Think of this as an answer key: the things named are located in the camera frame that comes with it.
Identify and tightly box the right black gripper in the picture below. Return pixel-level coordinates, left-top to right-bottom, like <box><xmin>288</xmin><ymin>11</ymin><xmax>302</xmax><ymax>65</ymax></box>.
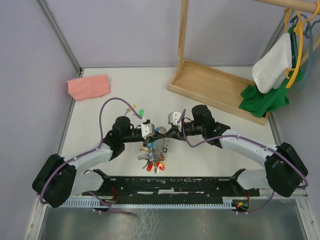
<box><xmin>165</xmin><ymin>120</ymin><xmax>205</xmax><ymax>142</ymax></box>

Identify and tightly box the metal key organizer with keys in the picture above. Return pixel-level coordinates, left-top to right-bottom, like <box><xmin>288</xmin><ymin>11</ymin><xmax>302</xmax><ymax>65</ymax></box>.
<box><xmin>137</xmin><ymin>138</ymin><xmax>169</xmax><ymax>174</ymax></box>

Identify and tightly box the key with green tag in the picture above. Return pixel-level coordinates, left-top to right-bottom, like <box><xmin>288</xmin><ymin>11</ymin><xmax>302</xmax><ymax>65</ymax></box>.
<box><xmin>139</xmin><ymin>109</ymin><xmax>144</xmax><ymax>117</ymax></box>

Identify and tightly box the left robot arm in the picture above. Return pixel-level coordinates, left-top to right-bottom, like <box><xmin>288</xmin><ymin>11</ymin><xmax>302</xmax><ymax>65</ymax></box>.
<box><xmin>32</xmin><ymin>116</ymin><xmax>165</xmax><ymax>208</ymax></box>

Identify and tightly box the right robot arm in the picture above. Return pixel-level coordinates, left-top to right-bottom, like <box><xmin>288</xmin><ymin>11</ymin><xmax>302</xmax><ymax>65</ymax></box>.
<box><xmin>166</xmin><ymin>104</ymin><xmax>309</xmax><ymax>198</ymax></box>

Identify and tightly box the key with yellow tag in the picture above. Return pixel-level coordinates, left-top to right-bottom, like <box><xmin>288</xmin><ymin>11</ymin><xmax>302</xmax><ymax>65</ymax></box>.
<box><xmin>124</xmin><ymin>104</ymin><xmax>136</xmax><ymax>116</ymax></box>

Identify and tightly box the wooden clothes rack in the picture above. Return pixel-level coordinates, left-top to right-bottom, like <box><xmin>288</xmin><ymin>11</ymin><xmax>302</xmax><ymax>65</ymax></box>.
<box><xmin>167</xmin><ymin>0</ymin><xmax>320</xmax><ymax>125</ymax></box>

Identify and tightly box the pink folded cloth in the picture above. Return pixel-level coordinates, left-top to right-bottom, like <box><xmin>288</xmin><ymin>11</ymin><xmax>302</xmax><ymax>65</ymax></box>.
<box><xmin>67</xmin><ymin>74</ymin><xmax>111</xmax><ymax>101</ymax></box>

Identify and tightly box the green garment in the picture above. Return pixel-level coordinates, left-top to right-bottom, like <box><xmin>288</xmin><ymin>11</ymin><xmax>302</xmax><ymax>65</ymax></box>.
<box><xmin>238</xmin><ymin>26</ymin><xmax>306</xmax><ymax>118</ymax></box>

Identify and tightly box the white towel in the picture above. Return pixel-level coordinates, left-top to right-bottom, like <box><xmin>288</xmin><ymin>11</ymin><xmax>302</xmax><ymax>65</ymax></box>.
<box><xmin>252</xmin><ymin>32</ymin><xmax>292</xmax><ymax>94</ymax></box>

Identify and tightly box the yellow hanger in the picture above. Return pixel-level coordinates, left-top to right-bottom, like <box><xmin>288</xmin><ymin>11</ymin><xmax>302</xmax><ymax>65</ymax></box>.
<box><xmin>285</xmin><ymin>11</ymin><xmax>304</xmax><ymax>89</ymax></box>

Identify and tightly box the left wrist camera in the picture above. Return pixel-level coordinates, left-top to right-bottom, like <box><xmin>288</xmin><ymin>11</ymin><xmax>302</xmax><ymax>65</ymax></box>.
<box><xmin>140</xmin><ymin>119</ymin><xmax>155</xmax><ymax>139</ymax></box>

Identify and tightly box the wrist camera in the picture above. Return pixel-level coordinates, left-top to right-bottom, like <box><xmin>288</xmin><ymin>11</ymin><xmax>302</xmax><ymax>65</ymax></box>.
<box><xmin>140</xmin><ymin>119</ymin><xmax>155</xmax><ymax>139</ymax></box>
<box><xmin>168</xmin><ymin>112</ymin><xmax>182</xmax><ymax>126</ymax></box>

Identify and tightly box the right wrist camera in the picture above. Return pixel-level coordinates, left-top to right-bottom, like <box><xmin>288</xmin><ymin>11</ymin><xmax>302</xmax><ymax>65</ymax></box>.
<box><xmin>168</xmin><ymin>112</ymin><xmax>182</xmax><ymax>126</ymax></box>

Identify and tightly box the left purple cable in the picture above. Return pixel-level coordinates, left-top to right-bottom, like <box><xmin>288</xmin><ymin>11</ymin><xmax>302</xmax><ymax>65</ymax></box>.
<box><xmin>39</xmin><ymin>97</ymin><xmax>148</xmax><ymax>216</ymax></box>

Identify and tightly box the white cable duct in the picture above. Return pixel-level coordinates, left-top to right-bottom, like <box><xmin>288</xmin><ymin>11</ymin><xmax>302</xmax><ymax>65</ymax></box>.
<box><xmin>60</xmin><ymin>197</ymin><xmax>238</xmax><ymax>210</ymax></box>

